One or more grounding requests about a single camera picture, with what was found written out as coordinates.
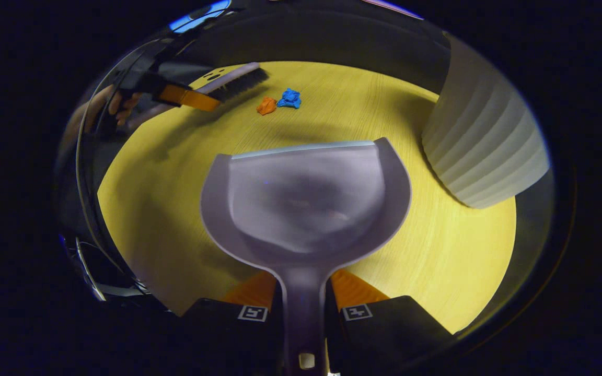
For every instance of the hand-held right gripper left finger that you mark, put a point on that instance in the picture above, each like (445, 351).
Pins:
(228, 334)

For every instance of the orange paper scrap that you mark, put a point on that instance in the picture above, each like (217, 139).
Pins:
(266, 106)

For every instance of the pale purple plastic dustpan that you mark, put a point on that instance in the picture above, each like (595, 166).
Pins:
(306, 203)

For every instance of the small grey black-bristled broom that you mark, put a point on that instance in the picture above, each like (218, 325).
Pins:
(238, 83)

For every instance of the white ribbed garbage bin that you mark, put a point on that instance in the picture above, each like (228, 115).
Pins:
(484, 141)

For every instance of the blue paper scrap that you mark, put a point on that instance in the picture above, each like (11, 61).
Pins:
(290, 98)

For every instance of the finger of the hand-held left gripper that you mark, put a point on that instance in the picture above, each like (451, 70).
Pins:
(191, 97)

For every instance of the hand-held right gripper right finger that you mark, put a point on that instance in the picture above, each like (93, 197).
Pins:
(384, 334)

